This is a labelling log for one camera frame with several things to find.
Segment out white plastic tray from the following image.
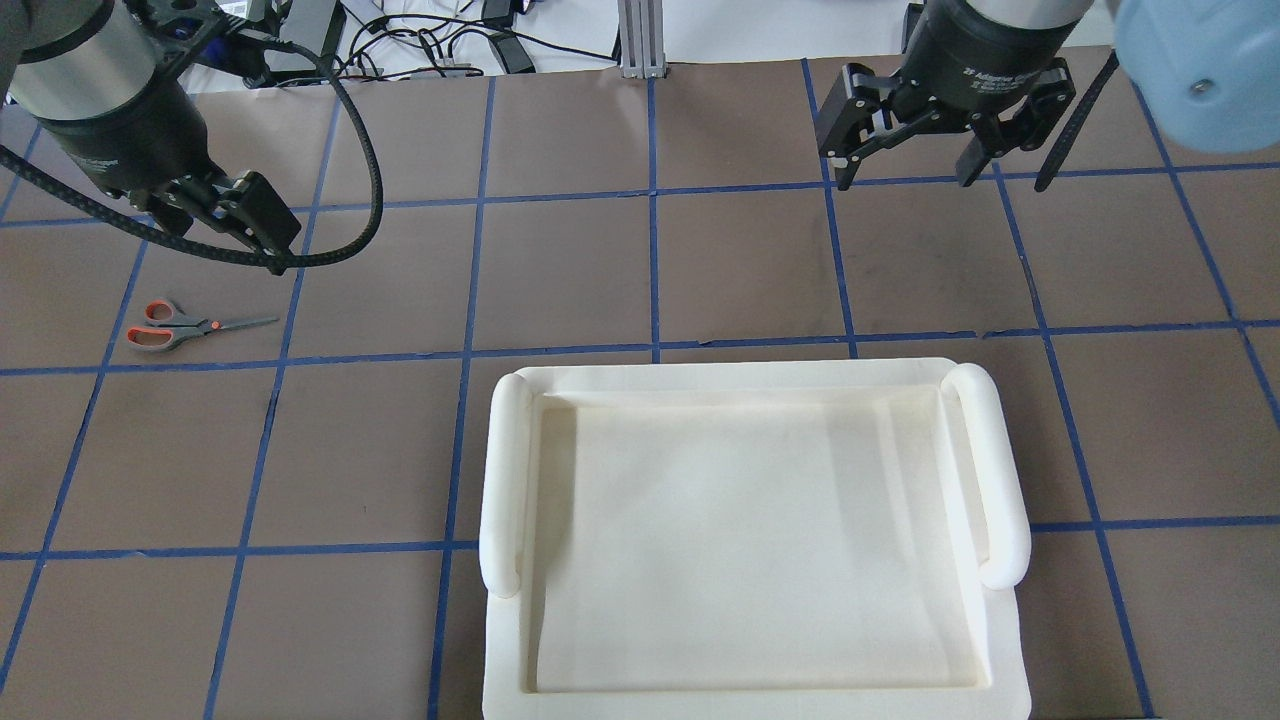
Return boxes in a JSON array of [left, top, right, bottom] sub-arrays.
[[477, 357, 1032, 719]]

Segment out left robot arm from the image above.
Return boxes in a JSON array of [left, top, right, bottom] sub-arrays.
[[3, 1, 300, 275]]

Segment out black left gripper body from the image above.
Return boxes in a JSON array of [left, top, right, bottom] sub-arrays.
[[40, 95, 227, 217]]

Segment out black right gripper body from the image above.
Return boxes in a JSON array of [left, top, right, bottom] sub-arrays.
[[900, 1, 1082, 126]]

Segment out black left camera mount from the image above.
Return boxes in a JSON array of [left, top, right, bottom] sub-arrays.
[[124, 1, 289, 88]]

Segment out orange grey scissors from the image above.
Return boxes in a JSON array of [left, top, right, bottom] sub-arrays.
[[125, 299, 279, 354]]

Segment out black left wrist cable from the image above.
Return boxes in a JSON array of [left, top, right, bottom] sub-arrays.
[[0, 29, 385, 269]]

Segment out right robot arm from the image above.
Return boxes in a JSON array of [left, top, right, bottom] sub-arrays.
[[814, 1, 1279, 192]]

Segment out aluminium frame post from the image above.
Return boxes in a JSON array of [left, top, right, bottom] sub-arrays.
[[617, 0, 669, 79]]

